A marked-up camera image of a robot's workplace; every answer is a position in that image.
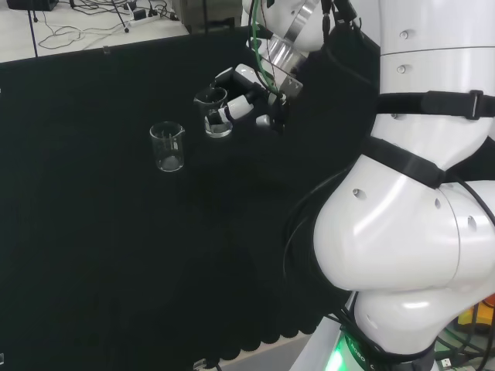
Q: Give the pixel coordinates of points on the grey metal cabinet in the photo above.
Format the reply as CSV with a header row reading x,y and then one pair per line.
x,y
209,15

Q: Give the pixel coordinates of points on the white power strip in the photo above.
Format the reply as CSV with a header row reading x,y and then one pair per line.
x,y
149,20

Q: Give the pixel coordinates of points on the black tripod leg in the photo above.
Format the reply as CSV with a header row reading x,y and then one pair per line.
x,y
120,17

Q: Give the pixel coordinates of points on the clear glass beaker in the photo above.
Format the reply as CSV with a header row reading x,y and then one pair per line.
x,y
167,164
218,132

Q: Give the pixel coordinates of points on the thin black stand pole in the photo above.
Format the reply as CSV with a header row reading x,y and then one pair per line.
x,y
34,38

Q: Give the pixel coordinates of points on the black bench cloth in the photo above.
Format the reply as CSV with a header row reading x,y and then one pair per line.
x,y
116,232

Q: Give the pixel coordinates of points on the orange stop button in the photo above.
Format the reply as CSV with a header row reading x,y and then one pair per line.
x,y
483,313

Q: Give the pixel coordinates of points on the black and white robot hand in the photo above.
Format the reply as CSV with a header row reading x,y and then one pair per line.
x,y
241,83

